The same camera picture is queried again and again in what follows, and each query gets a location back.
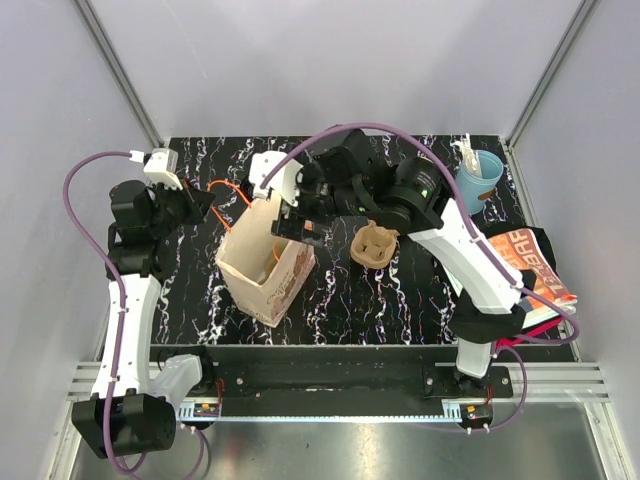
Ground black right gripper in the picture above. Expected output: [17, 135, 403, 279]
[269, 143, 367, 248]

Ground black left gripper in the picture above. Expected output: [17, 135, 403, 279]
[149, 174, 217, 237]

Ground pulp cup carrier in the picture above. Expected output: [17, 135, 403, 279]
[350, 220, 399, 270]

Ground paper bag orange handles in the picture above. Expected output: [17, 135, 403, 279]
[207, 180, 315, 327]

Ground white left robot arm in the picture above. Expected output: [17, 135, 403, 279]
[72, 180, 216, 459]

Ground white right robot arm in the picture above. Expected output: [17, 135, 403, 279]
[250, 125, 525, 397]

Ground blue cup holder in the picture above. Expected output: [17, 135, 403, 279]
[455, 150, 504, 216]

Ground wrapped stirrers in holder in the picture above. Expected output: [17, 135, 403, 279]
[453, 133, 482, 178]

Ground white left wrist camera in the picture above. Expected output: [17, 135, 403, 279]
[129, 148, 183, 190]

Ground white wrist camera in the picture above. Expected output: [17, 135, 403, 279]
[129, 148, 183, 190]
[248, 151, 302, 207]

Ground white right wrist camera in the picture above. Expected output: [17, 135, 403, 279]
[248, 151, 302, 207]

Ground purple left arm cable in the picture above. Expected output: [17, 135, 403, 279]
[62, 151, 209, 474]

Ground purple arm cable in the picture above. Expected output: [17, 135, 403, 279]
[62, 151, 209, 474]
[259, 122, 581, 434]

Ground aluminium frame post left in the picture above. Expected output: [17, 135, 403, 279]
[71, 0, 164, 147]

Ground aluminium frame post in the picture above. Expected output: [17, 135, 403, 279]
[505, 0, 600, 148]
[71, 0, 164, 147]

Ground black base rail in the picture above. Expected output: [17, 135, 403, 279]
[150, 345, 514, 421]

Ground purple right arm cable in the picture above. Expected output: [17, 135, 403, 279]
[259, 122, 581, 434]

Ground aluminium frame post right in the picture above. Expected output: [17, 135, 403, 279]
[505, 0, 600, 148]

